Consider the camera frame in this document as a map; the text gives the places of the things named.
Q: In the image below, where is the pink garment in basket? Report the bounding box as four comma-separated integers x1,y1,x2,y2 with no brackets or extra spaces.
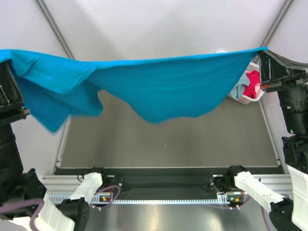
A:
254,83,262,98

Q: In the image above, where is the bright blue t shirt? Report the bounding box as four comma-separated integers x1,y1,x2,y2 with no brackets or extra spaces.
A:
0,47,263,132

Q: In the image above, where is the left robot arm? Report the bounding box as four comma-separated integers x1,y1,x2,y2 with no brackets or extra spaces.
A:
0,61,109,231

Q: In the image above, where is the grey-blue t shirt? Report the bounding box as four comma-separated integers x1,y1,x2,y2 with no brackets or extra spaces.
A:
228,73,250,101

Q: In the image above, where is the right corner aluminium post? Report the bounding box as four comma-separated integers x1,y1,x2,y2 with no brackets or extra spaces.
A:
260,0,295,47

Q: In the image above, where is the white plastic laundry basket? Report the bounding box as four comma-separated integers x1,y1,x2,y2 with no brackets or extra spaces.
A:
228,62,264,105

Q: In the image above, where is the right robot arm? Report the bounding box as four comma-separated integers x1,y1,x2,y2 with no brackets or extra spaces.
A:
223,51,308,231

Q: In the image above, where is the corner aluminium post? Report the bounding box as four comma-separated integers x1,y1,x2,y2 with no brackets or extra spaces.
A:
260,0,295,47
34,0,75,60

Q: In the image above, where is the red t shirt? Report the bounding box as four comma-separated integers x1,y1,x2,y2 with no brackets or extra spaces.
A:
244,70,260,99

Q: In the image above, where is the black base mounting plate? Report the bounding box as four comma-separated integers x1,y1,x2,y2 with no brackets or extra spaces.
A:
55,167,227,200

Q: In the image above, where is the aluminium frame rail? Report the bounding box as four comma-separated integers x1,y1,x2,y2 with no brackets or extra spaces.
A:
41,174,292,195

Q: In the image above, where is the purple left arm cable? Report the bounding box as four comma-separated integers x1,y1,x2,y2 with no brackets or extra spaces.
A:
0,184,121,231

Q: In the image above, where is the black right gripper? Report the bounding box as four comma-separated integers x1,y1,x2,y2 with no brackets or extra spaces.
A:
255,46,308,131

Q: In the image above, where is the grey slotted cable duct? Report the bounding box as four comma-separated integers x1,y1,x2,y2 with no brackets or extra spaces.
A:
48,193,244,205

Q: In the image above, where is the left corner aluminium post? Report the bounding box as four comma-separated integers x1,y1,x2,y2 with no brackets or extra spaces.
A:
34,0,75,60

